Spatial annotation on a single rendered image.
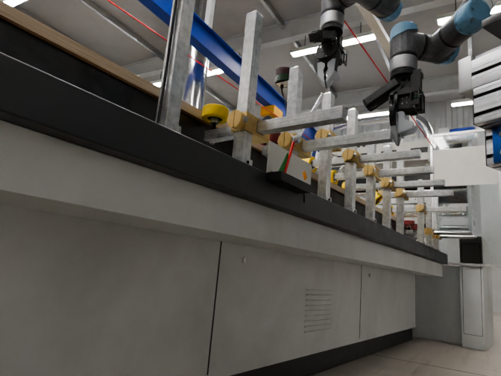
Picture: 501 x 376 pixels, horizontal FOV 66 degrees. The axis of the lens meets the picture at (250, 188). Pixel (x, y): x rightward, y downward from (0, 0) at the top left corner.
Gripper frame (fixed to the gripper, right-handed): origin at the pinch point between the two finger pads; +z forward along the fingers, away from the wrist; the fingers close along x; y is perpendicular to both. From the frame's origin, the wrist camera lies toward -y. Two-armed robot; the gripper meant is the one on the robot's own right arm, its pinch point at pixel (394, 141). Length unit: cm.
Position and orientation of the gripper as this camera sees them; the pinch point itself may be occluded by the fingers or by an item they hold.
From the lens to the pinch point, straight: 116.3
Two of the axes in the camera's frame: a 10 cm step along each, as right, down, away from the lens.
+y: 8.1, -0.5, -5.9
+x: 5.8, 2.2, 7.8
